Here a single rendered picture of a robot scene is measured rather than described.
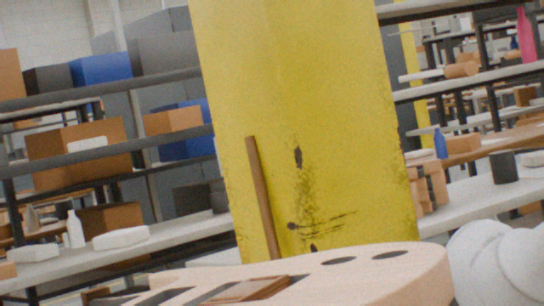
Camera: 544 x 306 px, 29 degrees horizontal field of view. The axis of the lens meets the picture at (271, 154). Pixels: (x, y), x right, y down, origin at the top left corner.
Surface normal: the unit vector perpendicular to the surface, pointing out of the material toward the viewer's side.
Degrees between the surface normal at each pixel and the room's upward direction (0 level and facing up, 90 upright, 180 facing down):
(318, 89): 90
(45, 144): 90
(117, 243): 90
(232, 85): 90
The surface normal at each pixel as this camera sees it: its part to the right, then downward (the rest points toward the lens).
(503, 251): -0.33, -0.70
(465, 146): -0.48, 0.15
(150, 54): 0.60, -0.08
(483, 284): -0.77, 0.01
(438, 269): 0.90, -0.16
